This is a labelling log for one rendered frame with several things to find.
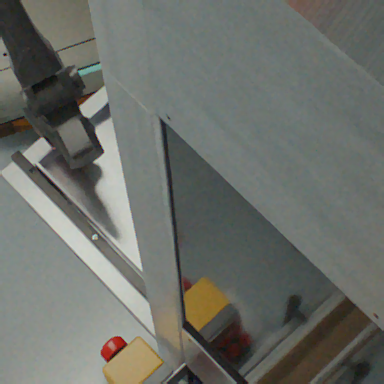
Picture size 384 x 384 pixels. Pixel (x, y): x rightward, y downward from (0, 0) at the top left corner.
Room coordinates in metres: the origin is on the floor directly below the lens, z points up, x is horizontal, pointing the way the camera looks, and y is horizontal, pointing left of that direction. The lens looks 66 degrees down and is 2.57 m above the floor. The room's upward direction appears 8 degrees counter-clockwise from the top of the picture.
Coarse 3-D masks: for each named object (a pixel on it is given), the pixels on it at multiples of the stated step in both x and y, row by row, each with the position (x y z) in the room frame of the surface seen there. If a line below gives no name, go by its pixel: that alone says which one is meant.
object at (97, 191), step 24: (96, 120) 0.83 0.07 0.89; (48, 168) 0.76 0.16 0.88; (96, 168) 0.74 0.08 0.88; (120, 168) 0.74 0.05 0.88; (72, 192) 0.71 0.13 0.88; (96, 192) 0.70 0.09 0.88; (120, 192) 0.70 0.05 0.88; (96, 216) 0.66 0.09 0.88; (120, 216) 0.66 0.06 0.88; (120, 240) 0.62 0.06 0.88
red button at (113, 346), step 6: (114, 336) 0.43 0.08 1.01; (120, 336) 0.43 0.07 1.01; (108, 342) 0.42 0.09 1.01; (114, 342) 0.42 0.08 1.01; (120, 342) 0.42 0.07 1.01; (126, 342) 0.42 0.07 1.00; (102, 348) 0.41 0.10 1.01; (108, 348) 0.41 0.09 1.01; (114, 348) 0.41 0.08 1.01; (120, 348) 0.41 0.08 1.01; (102, 354) 0.41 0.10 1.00; (108, 354) 0.40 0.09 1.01; (114, 354) 0.40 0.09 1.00; (108, 360) 0.40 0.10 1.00
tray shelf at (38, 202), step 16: (96, 96) 0.88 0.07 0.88; (32, 160) 0.78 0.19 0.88; (16, 176) 0.75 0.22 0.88; (16, 192) 0.73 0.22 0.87; (32, 192) 0.72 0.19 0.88; (32, 208) 0.69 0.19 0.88; (48, 208) 0.69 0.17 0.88; (48, 224) 0.66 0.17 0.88; (64, 224) 0.66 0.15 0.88; (64, 240) 0.63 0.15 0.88; (80, 240) 0.63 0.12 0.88; (80, 256) 0.60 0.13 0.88; (96, 256) 0.60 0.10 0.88; (96, 272) 0.57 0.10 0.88; (112, 272) 0.57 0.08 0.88; (112, 288) 0.54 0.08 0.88; (128, 288) 0.54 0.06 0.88; (128, 304) 0.51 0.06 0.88; (144, 304) 0.51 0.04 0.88; (144, 320) 0.48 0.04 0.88
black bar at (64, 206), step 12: (12, 156) 0.78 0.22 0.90; (24, 156) 0.78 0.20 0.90; (24, 168) 0.76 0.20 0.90; (36, 180) 0.73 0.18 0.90; (48, 192) 0.71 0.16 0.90; (60, 204) 0.68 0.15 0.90; (72, 216) 0.66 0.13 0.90; (84, 228) 0.64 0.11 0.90; (96, 240) 0.62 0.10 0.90; (108, 252) 0.59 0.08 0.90; (120, 264) 0.57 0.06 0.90; (132, 276) 0.55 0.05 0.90; (144, 288) 0.53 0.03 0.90
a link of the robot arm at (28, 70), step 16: (0, 0) 0.81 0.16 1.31; (16, 0) 0.82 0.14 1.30; (0, 16) 0.80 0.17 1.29; (16, 16) 0.80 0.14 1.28; (0, 32) 0.79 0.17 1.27; (16, 32) 0.79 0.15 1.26; (32, 32) 0.79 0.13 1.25; (16, 48) 0.78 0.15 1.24; (32, 48) 0.78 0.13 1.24; (48, 48) 0.78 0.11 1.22; (16, 64) 0.76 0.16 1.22; (32, 64) 0.76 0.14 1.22; (48, 64) 0.76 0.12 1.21; (32, 80) 0.75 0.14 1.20; (48, 80) 0.76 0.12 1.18; (64, 80) 0.75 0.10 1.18; (32, 96) 0.74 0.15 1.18; (48, 96) 0.74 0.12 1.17; (64, 96) 0.74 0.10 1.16; (48, 112) 0.73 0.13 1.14
